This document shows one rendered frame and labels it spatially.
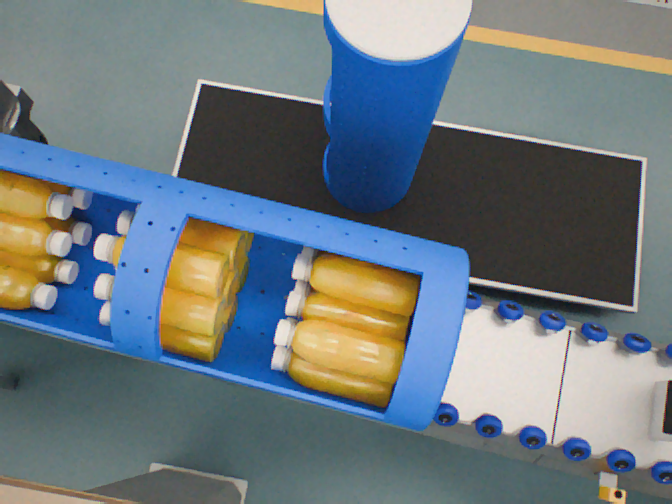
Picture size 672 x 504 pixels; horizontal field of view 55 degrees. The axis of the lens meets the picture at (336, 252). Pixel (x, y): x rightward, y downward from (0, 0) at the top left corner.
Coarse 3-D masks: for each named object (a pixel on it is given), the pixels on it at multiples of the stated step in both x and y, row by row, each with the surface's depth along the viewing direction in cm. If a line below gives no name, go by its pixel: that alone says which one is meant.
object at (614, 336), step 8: (488, 304) 117; (496, 304) 118; (472, 312) 114; (496, 312) 116; (528, 312) 118; (536, 312) 119; (504, 320) 114; (512, 320) 114; (536, 320) 116; (568, 320) 118; (544, 328) 114; (568, 328) 116; (576, 328) 116; (584, 336) 114; (608, 336) 116; (616, 336) 117; (592, 344) 114; (624, 344) 114; (656, 344) 117; (664, 344) 118; (632, 352) 113; (664, 352) 115
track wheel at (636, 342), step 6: (624, 336) 113; (630, 336) 113; (636, 336) 113; (642, 336) 114; (624, 342) 113; (630, 342) 112; (636, 342) 111; (642, 342) 112; (648, 342) 112; (630, 348) 112; (636, 348) 111; (642, 348) 111; (648, 348) 111
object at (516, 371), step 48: (480, 336) 116; (528, 336) 116; (576, 336) 117; (240, 384) 121; (480, 384) 114; (528, 384) 114; (576, 384) 114; (624, 384) 115; (432, 432) 118; (576, 432) 112; (624, 432) 112; (624, 480) 115
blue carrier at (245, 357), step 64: (128, 192) 92; (192, 192) 94; (64, 256) 115; (128, 256) 87; (256, 256) 114; (384, 256) 90; (448, 256) 92; (0, 320) 98; (64, 320) 106; (128, 320) 89; (256, 320) 113; (448, 320) 86; (256, 384) 95
